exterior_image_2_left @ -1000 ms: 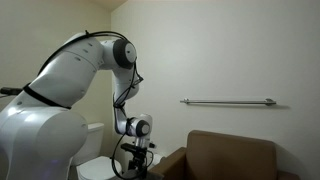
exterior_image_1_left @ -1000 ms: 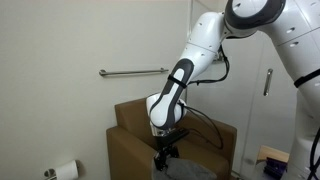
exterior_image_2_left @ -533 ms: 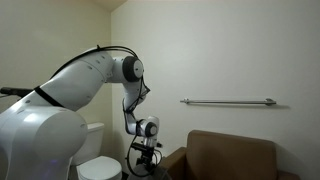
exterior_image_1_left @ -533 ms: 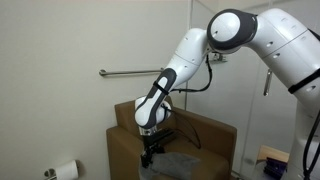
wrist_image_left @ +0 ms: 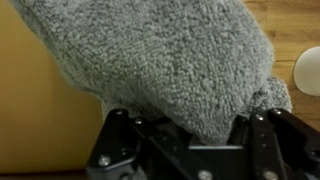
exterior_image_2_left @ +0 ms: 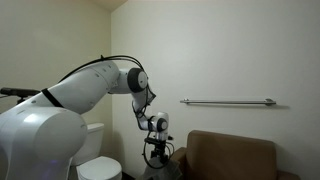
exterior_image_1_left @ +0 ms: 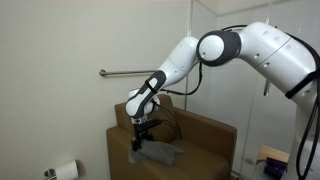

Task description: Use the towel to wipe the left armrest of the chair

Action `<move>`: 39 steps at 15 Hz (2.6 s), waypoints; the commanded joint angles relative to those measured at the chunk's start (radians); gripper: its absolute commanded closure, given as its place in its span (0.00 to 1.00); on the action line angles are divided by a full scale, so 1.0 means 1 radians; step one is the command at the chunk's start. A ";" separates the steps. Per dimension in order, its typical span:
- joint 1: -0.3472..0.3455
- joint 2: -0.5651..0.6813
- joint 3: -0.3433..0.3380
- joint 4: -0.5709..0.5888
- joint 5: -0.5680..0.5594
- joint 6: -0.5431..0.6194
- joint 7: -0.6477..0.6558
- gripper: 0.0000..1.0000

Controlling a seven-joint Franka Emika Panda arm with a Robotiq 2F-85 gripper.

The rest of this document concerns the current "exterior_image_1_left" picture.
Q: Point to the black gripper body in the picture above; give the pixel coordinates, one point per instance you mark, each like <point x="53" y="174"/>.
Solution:
<point x="142" y="132"/>

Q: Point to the grey terry towel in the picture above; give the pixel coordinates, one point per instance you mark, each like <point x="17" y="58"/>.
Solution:
<point x="160" y="151"/>

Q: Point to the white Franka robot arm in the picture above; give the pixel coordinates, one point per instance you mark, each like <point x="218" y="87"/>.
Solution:
<point x="266" y="50"/>

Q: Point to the brown leather armchair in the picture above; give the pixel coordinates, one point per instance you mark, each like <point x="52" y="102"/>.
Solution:
<point x="200" y="136"/>

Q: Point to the white toilet paper roll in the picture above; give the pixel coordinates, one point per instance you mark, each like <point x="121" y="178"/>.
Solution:
<point x="66" y="170"/>

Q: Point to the glass shower partition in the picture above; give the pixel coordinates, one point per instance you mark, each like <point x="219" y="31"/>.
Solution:
<point x="246" y="113"/>

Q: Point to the purple object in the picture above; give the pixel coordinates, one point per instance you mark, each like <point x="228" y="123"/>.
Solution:
<point x="275" y="166"/>

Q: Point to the chrome wall grab bar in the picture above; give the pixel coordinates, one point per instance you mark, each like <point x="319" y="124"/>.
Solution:
<point x="126" y="72"/>

